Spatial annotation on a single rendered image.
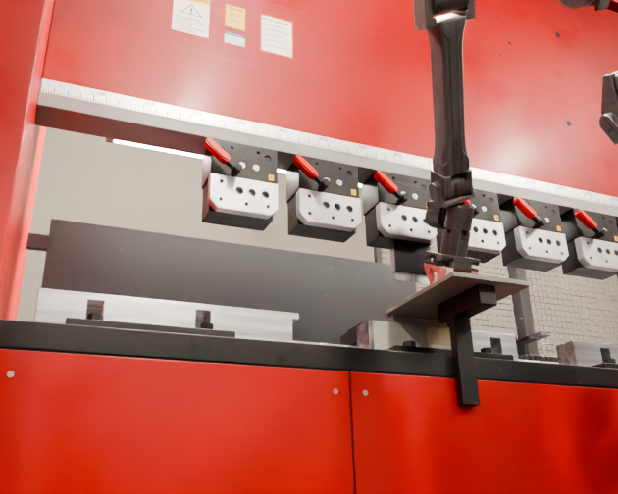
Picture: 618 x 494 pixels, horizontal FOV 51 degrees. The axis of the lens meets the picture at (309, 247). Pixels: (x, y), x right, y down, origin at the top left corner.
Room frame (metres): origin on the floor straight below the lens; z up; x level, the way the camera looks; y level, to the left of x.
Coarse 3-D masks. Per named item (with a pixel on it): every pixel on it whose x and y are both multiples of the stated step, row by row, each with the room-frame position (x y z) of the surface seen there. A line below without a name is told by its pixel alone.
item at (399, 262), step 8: (392, 248) 1.41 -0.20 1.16; (400, 248) 1.42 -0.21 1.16; (408, 248) 1.42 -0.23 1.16; (416, 248) 1.43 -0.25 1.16; (424, 248) 1.44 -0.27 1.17; (392, 256) 1.42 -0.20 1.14; (400, 256) 1.42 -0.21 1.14; (408, 256) 1.42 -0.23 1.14; (416, 256) 1.43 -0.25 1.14; (424, 256) 1.44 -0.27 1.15; (392, 264) 1.42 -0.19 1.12; (400, 264) 1.42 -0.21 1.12; (408, 264) 1.42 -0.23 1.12; (416, 264) 1.43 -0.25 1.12; (392, 272) 1.42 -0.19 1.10; (400, 272) 1.42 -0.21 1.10; (408, 272) 1.43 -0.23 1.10; (416, 272) 1.43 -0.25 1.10; (424, 272) 1.44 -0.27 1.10; (400, 280) 1.42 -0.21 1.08; (408, 280) 1.43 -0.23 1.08; (416, 280) 1.44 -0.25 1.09; (424, 280) 1.45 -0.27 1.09
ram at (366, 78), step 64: (64, 0) 1.08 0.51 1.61; (128, 0) 1.13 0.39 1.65; (256, 0) 1.24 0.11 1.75; (320, 0) 1.31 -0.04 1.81; (384, 0) 1.39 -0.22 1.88; (512, 0) 1.57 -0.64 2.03; (64, 64) 1.08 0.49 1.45; (128, 64) 1.13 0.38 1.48; (192, 64) 1.19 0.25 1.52; (256, 64) 1.24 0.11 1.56; (320, 64) 1.31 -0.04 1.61; (384, 64) 1.38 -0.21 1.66; (512, 64) 1.55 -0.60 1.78; (576, 64) 1.65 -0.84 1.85; (64, 128) 1.16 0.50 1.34; (128, 128) 1.16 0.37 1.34; (192, 128) 1.19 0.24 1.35; (320, 128) 1.31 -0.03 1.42; (384, 128) 1.37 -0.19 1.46; (512, 128) 1.53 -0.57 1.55; (576, 128) 1.63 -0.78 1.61; (512, 192) 1.52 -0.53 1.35
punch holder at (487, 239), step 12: (480, 192) 1.48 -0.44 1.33; (492, 192) 1.49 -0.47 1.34; (480, 204) 1.47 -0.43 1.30; (492, 204) 1.49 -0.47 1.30; (480, 216) 1.47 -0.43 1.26; (492, 216) 1.49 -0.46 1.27; (480, 228) 1.47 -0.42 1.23; (492, 228) 1.48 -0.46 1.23; (480, 240) 1.46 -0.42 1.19; (492, 240) 1.48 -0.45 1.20; (504, 240) 1.49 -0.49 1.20; (468, 252) 1.49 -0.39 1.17; (480, 252) 1.49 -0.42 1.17; (492, 252) 1.50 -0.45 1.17
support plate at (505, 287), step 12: (444, 276) 1.17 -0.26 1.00; (456, 276) 1.15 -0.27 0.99; (468, 276) 1.16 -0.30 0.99; (480, 276) 1.17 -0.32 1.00; (492, 276) 1.18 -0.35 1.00; (432, 288) 1.22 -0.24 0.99; (444, 288) 1.22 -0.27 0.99; (456, 288) 1.22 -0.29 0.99; (468, 288) 1.22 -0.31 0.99; (504, 288) 1.23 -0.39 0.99; (516, 288) 1.23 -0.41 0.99; (408, 300) 1.29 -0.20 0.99; (420, 300) 1.29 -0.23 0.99; (432, 300) 1.29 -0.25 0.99; (444, 300) 1.29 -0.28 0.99; (396, 312) 1.37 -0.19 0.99; (408, 312) 1.37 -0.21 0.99; (420, 312) 1.38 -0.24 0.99; (432, 312) 1.38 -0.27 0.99
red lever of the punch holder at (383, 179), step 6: (378, 174) 1.32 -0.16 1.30; (384, 174) 1.32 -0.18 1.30; (378, 180) 1.33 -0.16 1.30; (384, 180) 1.33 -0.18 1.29; (390, 180) 1.33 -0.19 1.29; (384, 186) 1.34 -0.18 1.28; (390, 186) 1.33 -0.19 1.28; (396, 186) 1.33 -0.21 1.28; (390, 192) 1.35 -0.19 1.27; (396, 192) 1.34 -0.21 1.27; (402, 198) 1.34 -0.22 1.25; (408, 198) 1.34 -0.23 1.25; (396, 204) 1.37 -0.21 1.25; (402, 204) 1.36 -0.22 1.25
